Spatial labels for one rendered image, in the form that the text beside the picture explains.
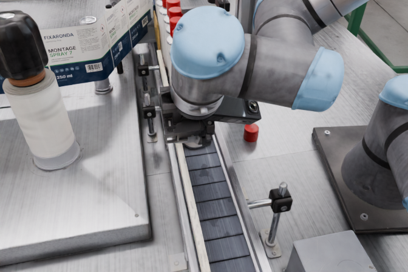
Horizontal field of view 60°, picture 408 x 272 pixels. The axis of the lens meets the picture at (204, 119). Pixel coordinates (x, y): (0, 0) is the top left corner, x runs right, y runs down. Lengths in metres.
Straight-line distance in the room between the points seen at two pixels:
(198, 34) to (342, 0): 0.21
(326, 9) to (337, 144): 0.41
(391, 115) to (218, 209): 0.32
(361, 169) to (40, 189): 0.60
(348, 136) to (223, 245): 0.41
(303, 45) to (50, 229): 0.50
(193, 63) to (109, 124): 0.49
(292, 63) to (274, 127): 0.50
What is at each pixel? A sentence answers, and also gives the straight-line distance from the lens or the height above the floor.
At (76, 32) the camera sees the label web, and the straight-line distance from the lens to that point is 0.84.
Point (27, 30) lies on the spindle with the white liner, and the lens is 0.61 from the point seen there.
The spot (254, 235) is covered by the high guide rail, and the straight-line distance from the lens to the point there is 0.52.
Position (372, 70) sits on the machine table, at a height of 0.83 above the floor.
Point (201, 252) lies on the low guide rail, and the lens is 0.56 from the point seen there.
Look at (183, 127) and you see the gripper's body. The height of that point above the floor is 1.04.
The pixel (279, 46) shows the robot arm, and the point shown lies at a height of 1.21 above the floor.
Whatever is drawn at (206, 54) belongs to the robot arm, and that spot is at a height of 1.23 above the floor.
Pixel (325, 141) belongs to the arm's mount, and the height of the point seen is 0.85.
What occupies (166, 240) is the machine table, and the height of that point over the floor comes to 0.83.
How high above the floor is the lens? 1.40
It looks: 40 degrees down
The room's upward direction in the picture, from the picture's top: straight up
